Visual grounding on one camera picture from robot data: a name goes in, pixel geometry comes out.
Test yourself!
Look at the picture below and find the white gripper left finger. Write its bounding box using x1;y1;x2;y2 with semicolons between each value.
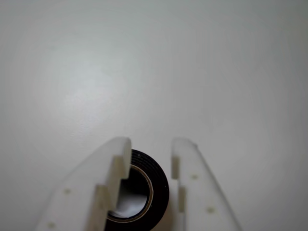
33;136;132;231

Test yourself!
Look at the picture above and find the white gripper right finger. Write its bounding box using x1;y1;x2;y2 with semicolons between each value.
170;136;242;231

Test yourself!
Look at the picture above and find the red tape roll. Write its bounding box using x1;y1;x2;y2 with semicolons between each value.
105;149;170;231

